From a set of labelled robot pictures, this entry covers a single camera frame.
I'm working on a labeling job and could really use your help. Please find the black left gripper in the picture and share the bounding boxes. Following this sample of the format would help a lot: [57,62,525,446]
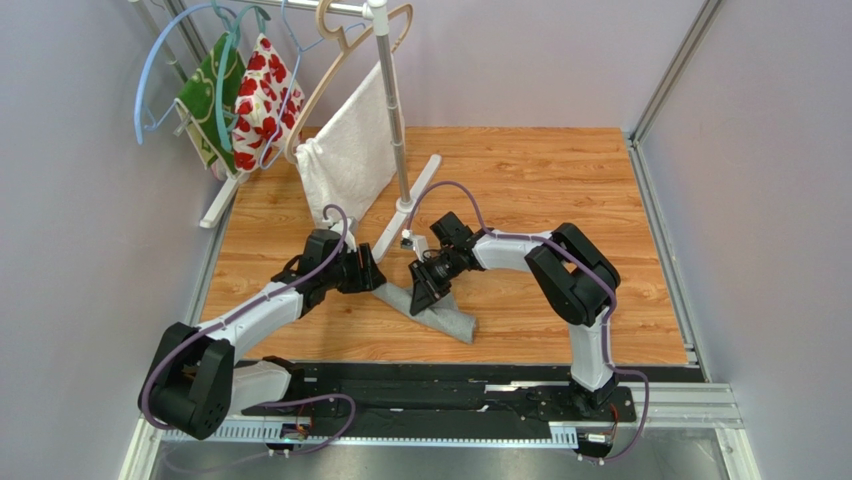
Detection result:
[322,243,387,294]

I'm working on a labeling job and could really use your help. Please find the grey cloth napkin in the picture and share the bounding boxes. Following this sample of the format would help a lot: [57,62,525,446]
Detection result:
[372,283,477,344]

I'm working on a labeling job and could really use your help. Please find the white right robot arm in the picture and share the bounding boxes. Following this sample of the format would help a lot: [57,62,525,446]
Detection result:
[409,212,621,398]

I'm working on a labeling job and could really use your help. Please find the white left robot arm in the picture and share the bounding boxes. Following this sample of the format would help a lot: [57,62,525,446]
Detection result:
[138,229,386,440]

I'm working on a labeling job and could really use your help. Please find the white clothes rack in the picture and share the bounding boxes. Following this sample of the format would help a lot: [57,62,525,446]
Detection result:
[130,1,442,262]

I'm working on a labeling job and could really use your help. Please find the white towel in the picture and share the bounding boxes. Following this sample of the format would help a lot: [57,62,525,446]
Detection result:
[296,64,396,226]

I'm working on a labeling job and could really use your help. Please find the red floral white cloth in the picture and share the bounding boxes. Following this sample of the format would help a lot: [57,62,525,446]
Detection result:
[231,34,292,172]

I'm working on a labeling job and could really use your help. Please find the teal hanger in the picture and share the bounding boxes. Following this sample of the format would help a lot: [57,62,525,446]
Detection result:
[210,1,271,150]

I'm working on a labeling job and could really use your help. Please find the beige wooden hanger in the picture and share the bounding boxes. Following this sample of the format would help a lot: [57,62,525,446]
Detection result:
[281,1,414,164]

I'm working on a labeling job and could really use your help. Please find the green patterned cloth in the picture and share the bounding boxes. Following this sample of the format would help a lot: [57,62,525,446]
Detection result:
[175,33,245,174]

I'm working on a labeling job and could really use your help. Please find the light blue hanger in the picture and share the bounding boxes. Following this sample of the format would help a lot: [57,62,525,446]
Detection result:
[133,2,234,146]

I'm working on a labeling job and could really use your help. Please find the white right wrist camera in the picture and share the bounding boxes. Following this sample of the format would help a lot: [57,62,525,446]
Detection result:
[400,229,429,261]

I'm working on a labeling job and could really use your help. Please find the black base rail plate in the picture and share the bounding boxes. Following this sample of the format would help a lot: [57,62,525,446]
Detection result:
[270,362,641,440]

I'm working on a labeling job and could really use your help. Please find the blue wire hanger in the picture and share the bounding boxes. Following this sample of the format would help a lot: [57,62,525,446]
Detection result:
[258,1,386,170]

